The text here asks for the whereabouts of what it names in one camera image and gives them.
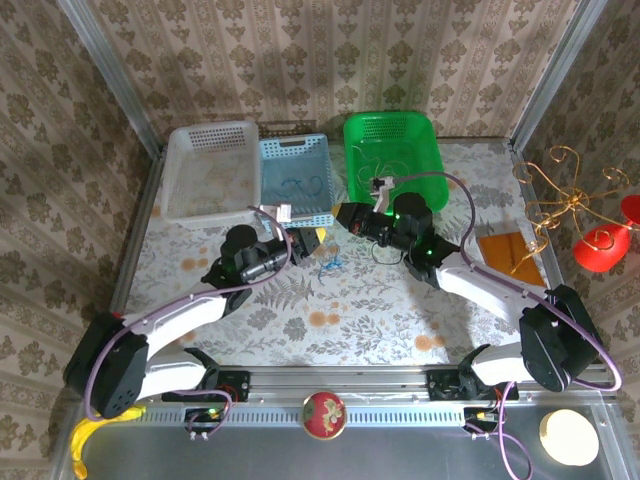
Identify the slotted metal strip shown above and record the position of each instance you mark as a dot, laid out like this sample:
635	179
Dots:
390	416

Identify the orange wooden board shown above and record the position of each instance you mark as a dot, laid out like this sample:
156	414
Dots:
500	250

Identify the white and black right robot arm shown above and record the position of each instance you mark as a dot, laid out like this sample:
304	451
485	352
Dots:
475	290

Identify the aluminium side rail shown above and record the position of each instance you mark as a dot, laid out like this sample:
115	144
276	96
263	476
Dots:
550	252
137	235

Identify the small control board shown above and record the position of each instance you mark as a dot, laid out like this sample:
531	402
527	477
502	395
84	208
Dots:
480	416
207	415

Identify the aluminium mounting rail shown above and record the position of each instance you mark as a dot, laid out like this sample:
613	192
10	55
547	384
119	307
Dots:
350	382

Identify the aluminium frame post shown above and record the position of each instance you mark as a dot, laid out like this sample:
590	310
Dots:
555	75
111	75

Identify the white plastic basket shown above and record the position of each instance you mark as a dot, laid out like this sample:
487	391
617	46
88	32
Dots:
215	135

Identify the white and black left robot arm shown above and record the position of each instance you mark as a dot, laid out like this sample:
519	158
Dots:
170	315

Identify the blue plastic basket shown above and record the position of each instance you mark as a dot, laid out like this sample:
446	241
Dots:
300	160

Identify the round cream disc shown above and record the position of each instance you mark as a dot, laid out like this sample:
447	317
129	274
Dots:
570	437

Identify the red vase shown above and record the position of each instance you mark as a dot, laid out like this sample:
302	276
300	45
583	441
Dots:
600	250

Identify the green plastic basket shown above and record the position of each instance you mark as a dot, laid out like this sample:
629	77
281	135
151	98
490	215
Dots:
425	150

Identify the yellow banana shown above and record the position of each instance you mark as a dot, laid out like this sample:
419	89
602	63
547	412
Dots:
80	445

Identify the red patterned ball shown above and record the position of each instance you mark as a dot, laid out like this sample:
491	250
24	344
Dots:
324	416

